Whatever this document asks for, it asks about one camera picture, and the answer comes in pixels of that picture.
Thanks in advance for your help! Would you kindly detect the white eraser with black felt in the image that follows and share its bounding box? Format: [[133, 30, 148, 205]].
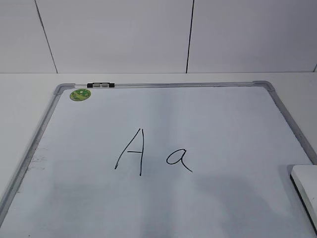
[[290, 165, 317, 233]]

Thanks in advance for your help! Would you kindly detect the round green magnet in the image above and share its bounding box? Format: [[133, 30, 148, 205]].
[[70, 89, 91, 102]]

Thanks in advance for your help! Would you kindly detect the white board with grey frame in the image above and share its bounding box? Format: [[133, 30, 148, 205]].
[[0, 81, 317, 238]]

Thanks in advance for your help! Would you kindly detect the black and grey frame clip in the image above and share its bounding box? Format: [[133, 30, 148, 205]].
[[87, 82, 115, 88]]

